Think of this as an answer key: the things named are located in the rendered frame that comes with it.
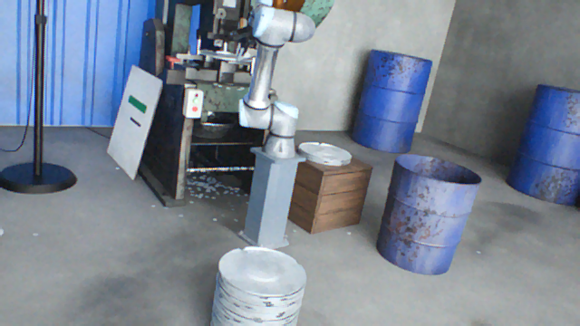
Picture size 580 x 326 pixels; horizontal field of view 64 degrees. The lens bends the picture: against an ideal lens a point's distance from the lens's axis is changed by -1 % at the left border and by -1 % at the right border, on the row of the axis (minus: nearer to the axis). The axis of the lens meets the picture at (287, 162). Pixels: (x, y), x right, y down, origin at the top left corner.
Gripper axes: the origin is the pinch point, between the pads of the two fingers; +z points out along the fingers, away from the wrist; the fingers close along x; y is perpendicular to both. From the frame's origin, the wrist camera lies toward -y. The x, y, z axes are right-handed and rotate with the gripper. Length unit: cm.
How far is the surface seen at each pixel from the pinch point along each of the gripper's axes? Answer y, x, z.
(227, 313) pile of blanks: -53, -126, 14
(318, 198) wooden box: 29, -71, 32
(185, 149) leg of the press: -24, -22, 43
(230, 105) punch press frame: 1.9, -7.6, 24.6
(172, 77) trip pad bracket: -32.6, -2.8, 12.5
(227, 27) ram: 0.8, 20.4, -5.8
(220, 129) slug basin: 2.3, -7.0, 42.1
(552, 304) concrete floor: 102, -163, 11
